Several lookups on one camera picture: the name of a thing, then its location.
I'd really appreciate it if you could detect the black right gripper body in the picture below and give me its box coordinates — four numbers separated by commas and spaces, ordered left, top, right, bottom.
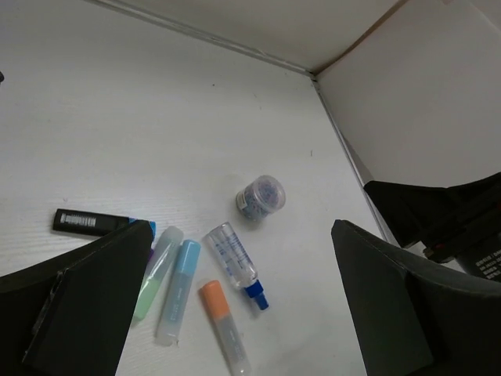
364, 173, 500, 282

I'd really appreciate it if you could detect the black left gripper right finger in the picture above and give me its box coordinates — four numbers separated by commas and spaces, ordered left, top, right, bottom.
331, 219, 500, 375

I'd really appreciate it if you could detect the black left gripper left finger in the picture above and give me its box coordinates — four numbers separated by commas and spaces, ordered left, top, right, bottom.
1, 220, 153, 375

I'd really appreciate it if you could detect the clear bottle blue nozzle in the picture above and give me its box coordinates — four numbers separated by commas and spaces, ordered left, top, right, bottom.
206, 222, 269, 311

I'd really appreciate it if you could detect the clear jar of pins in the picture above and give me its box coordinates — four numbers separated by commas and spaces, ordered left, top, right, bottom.
236, 175, 286, 222

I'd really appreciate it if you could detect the black marker blue cap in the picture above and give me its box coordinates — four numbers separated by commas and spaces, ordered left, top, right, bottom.
52, 208, 137, 237

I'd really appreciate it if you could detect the light blue highlighter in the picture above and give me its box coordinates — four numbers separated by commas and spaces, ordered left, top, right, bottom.
156, 240, 201, 346

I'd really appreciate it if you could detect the green clear-cap highlighter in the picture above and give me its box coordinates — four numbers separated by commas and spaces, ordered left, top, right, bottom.
133, 226, 184, 322

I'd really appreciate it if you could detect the orange highlighter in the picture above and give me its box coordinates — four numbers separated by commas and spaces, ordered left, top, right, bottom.
200, 280, 251, 375

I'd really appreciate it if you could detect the aluminium rail right edge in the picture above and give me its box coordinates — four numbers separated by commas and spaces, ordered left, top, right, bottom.
311, 76, 389, 240

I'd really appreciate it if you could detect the aluminium rail edge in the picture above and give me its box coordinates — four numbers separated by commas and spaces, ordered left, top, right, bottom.
89, 0, 317, 82
311, 76, 389, 240

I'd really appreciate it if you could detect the aluminium rail back edge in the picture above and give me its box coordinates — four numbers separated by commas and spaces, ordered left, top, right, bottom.
89, 0, 317, 82

